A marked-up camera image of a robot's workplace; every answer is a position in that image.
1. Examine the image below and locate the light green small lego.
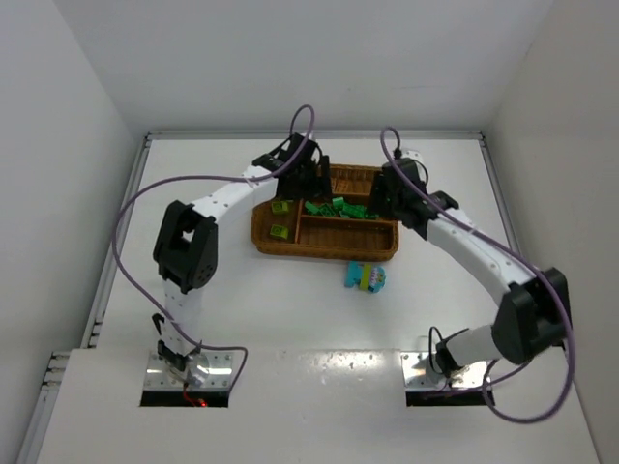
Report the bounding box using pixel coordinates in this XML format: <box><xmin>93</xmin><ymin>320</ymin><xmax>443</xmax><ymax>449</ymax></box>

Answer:
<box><xmin>332</xmin><ymin>197</ymin><xmax>346</xmax><ymax>212</ymax></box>

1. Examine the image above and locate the green long lego brick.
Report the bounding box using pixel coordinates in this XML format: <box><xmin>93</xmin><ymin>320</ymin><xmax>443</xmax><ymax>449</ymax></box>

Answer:
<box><xmin>340</xmin><ymin>204</ymin><xmax>366</xmax><ymax>219</ymax></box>

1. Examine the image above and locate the dark green square lego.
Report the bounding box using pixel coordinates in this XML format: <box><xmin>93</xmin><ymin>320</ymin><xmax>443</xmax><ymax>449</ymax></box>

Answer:
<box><xmin>320</xmin><ymin>203</ymin><xmax>338</xmax><ymax>218</ymax></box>

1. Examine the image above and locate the lime lego with hole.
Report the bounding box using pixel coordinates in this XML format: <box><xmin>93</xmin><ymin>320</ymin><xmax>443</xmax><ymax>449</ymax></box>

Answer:
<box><xmin>269</xmin><ymin>224</ymin><xmax>289</xmax><ymax>241</ymax></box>

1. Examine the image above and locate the cyan lego cluster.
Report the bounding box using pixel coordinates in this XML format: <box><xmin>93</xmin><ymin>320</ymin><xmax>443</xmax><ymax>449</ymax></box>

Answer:
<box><xmin>344</xmin><ymin>261</ymin><xmax>364</xmax><ymax>288</ymax></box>

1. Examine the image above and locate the cyan flower face lego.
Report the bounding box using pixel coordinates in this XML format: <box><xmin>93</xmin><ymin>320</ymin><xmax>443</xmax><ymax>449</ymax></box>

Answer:
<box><xmin>368</xmin><ymin>266</ymin><xmax>386</xmax><ymax>293</ymax></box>

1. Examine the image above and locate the lime long lego brick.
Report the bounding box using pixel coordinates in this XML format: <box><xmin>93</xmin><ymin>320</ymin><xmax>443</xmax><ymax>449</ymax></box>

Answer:
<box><xmin>359</xmin><ymin>264</ymin><xmax>373</xmax><ymax>291</ymax></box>

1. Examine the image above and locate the dark green rounded lego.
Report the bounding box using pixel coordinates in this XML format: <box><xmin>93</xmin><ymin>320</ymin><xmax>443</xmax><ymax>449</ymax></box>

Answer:
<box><xmin>304</xmin><ymin>201</ymin><xmax>322</xmax><ymax>216</ymax></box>

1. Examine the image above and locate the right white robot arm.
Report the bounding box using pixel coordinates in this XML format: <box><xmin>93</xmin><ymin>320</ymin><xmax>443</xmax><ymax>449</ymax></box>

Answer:
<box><xmin>368</xmin><ymin>158</ymin><xmax>570</xmax><ymax>377</ymax></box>

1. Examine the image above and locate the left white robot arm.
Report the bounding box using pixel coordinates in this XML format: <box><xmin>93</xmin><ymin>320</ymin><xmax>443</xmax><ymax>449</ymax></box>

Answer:
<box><xmin>153</xmin><ymin>133</ymin><xmax>332</xmax><ymax>372</ymax></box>

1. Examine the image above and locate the brown wicker divided basket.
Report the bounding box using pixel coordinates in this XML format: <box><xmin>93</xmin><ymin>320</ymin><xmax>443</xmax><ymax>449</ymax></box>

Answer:
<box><xmin>250</xmin><ymin>162</ymin><xmax>401</xmax><ymax>263</ymax></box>

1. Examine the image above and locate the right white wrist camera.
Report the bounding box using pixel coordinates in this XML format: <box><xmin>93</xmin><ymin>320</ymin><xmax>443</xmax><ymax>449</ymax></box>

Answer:
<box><xmin>400</xmin><ymin>148</ymin><xmax>424</xmax><ymax>163</ymax></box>

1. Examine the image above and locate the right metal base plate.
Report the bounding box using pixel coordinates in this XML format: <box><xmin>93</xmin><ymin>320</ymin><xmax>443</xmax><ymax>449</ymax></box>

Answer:
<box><xmin>400</xmin><ymin>351</ymin><xmax>487</xmax><ymax>392</ymax></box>

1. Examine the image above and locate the metal base plate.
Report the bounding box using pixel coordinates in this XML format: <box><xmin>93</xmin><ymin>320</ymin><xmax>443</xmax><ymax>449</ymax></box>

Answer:
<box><xmin>400</xmin><ymin>351</ymin><xmax>487</xmax><ymax>392</ymax></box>
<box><xmin>143</xmin><ymin>352</ymin><xmax>233</xmax><ymax>391</ymax></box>

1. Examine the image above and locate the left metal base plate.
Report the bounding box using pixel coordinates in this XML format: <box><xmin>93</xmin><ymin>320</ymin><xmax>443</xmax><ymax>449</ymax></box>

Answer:
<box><xmin>143</xmin><ymin>352</ymin><xmax>233</xmax><ymax>391</ymax></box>

